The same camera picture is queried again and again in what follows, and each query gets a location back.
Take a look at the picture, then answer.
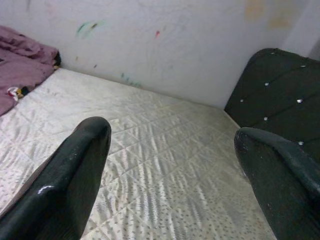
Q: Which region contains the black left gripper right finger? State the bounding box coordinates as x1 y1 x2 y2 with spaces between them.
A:
233 126 320 240

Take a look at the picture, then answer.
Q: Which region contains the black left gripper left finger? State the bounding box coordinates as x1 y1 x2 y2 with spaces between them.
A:
0 116 113 240

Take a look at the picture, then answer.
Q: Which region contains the black tufted headboard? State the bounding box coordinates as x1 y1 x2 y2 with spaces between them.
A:
223 47 320 166

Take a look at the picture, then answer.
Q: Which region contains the white quilted mattress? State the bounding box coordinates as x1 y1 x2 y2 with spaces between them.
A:
0 67 278 240

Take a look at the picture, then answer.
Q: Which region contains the purple cartoon print blanket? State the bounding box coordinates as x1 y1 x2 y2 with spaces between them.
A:
0 24 61 117

